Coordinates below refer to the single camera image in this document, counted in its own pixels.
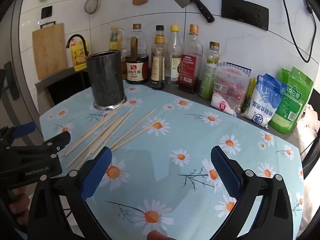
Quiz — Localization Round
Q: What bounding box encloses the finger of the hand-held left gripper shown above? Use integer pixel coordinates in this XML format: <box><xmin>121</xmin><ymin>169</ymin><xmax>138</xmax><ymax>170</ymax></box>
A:
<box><xmin>0</xmin><ymin>122</ymin><xmax>37</xmax><ymax>145</ymax></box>
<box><xmin>37</xmin><ymin>131</ymin><xmax>72</xmax><ymax>158</ymax></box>

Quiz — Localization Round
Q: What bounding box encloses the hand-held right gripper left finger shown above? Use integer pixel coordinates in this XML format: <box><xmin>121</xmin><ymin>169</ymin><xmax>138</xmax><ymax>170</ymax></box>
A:
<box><xmin>27</xmin><ymin>146</ymin><xmax>113</xmax><ymax>240</ymax></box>

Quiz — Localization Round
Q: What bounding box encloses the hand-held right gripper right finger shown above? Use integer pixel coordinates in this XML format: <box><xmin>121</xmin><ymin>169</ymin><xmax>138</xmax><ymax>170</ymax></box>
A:
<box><xmin>210</xmin><ymin>145</ymin><xmax>294</xmax><ymax>240</ymax></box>

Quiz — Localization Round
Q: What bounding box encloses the bunch of wooden chopsticks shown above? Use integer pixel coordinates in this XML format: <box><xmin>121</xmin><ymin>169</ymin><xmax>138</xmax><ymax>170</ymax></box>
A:
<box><xmin>64</xmin><ymin>102</ymin><xmax>162</xmax><ymax>170</ymax></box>

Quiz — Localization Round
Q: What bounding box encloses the dark cylindrical chopstick holder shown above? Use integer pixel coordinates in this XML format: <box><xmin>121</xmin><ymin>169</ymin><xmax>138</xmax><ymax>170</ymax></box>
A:
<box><xmin>86</xmin><ymin>51</ymin><xmax>127</xmax><ymax>111</ymax></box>

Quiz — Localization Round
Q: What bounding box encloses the person's left hand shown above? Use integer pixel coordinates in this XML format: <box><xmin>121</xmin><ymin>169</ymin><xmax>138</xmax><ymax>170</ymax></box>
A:
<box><xmin>6</xmin><ymin>187</ymin><xmax>31</xmax><ymax>228</ymax></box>

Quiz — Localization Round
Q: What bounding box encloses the person's right hand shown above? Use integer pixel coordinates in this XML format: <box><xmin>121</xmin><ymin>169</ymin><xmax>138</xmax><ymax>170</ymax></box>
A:
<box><xmin>146</xmin><ymin>230</ymin><xmax>173</xmax><ymax>240</ymax></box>

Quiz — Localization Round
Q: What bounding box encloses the black kitchen sink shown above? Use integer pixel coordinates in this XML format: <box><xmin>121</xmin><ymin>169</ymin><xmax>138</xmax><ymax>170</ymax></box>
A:
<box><xmin>44</xmin><ymin>71</ymin><xmax>92</xmax><ymax>105</ymax></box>

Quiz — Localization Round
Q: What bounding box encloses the blue daisy print tablecloth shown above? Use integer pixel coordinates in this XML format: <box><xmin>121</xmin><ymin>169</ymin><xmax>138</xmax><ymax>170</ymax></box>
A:
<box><xmin>39</xmin><ymin>81</ymin><xmax>304</xmax><ymax>240</ymax></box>

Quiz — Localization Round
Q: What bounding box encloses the blue white salt bag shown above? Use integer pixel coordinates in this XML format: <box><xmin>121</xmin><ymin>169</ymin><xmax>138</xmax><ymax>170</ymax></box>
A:
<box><xmin>240</xmin><ymin>74</ymin><xmax>287</xmax><ymax>130</ymax></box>

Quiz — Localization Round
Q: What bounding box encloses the clear pink sugar bag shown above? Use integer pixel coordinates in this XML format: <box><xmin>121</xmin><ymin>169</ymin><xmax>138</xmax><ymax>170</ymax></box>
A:
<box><xmin>211</xmin><ymin>61</ymin><xmax>253</xmax><ymax>117</ymax></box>

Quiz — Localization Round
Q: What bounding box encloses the yellow dish soap jug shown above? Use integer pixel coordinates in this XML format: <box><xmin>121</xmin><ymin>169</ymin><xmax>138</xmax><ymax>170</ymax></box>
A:
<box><xmin>71</xmin><ymin>39</ymin><xmax>89</xmax><ymax>72</ymax></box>

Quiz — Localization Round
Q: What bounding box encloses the bamboo cutting board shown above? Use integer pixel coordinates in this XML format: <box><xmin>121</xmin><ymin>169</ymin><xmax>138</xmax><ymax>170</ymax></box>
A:
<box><xmin>32</xmin><ymin>22</ymin><xmax>68</xmax><ymax>80</ymax></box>

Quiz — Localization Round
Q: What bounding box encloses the yellow green packet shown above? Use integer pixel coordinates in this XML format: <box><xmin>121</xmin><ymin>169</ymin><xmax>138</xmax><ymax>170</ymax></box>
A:
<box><xmin>241</xmin><ymin>77</ymin><xmax>258</xmax><ymax>115</ymax></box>

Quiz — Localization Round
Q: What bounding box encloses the clear cooking oil jug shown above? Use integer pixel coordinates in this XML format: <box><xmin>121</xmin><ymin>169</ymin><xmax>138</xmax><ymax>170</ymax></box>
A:
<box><xmin>116</xmin><ymin>30</ymin><xmax>128</xmax><ymax>80</ymax></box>

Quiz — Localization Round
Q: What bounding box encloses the black faucet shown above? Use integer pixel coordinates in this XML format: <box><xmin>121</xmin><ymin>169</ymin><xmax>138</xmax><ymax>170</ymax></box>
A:
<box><xmin>66</xmin><ymin>34</ymin><xmax>90</xmax><ymax>58</ymax></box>

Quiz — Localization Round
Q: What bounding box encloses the small green label bottle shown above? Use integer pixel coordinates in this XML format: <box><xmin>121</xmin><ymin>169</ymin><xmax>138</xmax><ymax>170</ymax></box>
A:
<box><xmin>199</xmin><ymin>41</ymin><xmax>220</xmax><ymax>99</ymax></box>

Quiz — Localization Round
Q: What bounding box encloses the green pouch bag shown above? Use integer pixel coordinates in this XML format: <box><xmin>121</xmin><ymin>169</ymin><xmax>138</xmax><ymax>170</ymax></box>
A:
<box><xmin>268</xmin><ymin>67</ymin><xmax>314</xmax><ymax>135</ymax></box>

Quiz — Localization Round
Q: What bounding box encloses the large soy sauce bottle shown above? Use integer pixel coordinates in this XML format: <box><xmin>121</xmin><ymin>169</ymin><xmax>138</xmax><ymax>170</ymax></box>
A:
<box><xmin>125</xmin><ymin>24</ymin><xmax>150</xmax><ymax>85</ymax></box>

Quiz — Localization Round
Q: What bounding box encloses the pale cloth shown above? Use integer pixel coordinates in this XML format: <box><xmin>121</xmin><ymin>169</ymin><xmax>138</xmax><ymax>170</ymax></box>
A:
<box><xmin>296</xmin><ymin>104</ymin><xmax>320</xmax><ymax>230</ymax></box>

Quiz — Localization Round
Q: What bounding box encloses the tall gold cap red-label bottle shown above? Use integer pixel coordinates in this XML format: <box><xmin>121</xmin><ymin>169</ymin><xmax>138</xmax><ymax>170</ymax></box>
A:
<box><xmin>178</xmin><ymin>24</ymin><xmax>203</xmax><ymax>94</ymax></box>

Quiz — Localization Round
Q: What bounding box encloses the green label yellow cap bottle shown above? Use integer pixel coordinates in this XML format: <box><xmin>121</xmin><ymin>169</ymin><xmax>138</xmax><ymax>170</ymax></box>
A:
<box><xmin>109</xmin><ymin>26</ymin><xmax>120</xmax><ymax>52</ymax></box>

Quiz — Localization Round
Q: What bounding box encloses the small gold cap bottle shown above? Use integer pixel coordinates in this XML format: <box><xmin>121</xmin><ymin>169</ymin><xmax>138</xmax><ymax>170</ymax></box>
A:
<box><xmin>150</xmin><ymin>36</ymin><xmax>167</xmax><ymax>90</ymax></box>

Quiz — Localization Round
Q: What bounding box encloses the yellow cap clear bottle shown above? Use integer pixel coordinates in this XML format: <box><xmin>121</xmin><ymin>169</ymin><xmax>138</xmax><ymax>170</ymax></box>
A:
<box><xmin>165</xmin><ymin>25</ymin><xmax>182</xmax><ymax>88</ymax></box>

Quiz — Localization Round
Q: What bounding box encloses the small black wall switch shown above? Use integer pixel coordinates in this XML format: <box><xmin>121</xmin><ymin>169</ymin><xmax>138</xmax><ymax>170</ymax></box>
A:
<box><xmin>41</xmin><ymin>5</ymin><xmax>53</xmax><ymax>19</ymax></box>

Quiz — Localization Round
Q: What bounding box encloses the black wall socket panel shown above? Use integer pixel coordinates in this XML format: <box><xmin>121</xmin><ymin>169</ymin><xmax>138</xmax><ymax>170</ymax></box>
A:
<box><xmin>221</xmin><ymin>0</ymin><xmax>269</xmax><ymax>31</ymax></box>

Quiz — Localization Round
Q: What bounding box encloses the black cable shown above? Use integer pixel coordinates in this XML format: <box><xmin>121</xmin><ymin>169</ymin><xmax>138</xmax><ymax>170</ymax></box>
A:
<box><xmin>279</xmin><ymin>0</ymin><xmax>318</xmax><ymax>63</ymax></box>

